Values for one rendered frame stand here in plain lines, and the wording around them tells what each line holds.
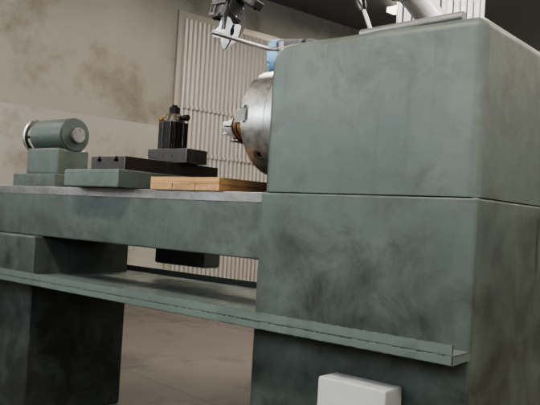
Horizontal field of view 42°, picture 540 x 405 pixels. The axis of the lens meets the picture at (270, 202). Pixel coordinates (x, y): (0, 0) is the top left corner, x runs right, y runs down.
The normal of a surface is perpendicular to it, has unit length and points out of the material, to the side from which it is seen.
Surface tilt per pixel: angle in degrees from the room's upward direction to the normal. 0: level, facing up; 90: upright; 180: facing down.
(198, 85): 90
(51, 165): 90
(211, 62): 90
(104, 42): 90
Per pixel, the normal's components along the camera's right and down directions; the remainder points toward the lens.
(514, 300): 0.77, 0.03
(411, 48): -0.64, -0.05
